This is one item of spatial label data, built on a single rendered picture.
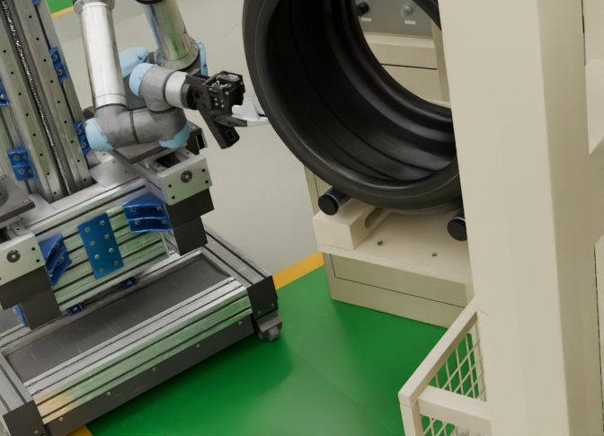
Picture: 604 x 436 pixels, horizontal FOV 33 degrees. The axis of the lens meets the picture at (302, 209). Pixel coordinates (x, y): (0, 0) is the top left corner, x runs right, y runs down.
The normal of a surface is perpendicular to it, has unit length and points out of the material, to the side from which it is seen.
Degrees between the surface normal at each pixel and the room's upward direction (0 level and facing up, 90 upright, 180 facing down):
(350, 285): 90
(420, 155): 10
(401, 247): 0
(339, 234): 90
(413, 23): 90
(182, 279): 0
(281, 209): 0
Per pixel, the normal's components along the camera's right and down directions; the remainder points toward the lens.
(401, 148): 0.10, -0.74
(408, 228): -0.18, -0.85
